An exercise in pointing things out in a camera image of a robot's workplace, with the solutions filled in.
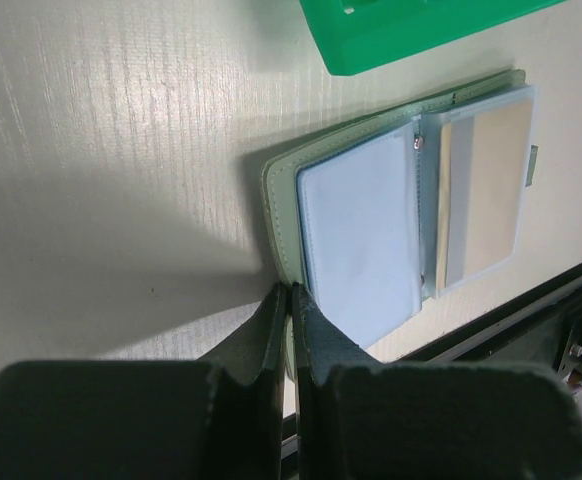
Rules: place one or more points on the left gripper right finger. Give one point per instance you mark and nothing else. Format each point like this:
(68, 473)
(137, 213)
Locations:
(360, 418)

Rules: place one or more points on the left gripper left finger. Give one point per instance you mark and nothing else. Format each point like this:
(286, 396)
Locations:
(216, 417)

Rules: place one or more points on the sage green card holder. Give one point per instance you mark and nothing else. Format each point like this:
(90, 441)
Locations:
(353, 214)

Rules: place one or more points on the green plastic bin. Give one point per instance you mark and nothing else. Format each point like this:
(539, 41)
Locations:
(357, 36)

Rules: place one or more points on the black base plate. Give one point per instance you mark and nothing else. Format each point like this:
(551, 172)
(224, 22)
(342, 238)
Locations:
(542, 327)

